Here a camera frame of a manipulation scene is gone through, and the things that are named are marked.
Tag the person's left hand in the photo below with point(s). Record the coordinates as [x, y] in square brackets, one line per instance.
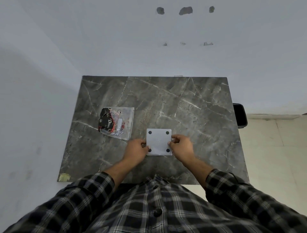
[134, 150]

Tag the person's right hand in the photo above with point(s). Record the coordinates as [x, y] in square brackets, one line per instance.
[183, 150]

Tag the person's left fingers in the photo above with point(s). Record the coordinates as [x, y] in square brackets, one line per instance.
[144, 145]

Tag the person's right fingers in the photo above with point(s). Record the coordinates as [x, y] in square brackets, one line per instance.
[173, 141]

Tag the white square plate black dots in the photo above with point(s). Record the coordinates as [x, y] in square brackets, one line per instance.
[159, 141]

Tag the person's right forearm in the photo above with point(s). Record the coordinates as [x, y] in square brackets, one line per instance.
[200, 171]

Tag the person's left forearm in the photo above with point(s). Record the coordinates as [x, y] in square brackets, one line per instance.
[115, 171]

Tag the grey marble table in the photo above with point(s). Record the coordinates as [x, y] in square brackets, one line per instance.
[153, 115]

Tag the clear plastic bag black item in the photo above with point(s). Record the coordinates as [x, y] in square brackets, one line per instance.
[116, 122]

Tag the black white plaid shirt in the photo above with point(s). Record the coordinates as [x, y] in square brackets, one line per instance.
[158, 204]

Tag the black chair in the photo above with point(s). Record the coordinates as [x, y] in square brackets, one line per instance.
[239, 115]

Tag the yellow-green sticker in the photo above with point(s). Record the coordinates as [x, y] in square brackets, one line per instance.
[64, 177]

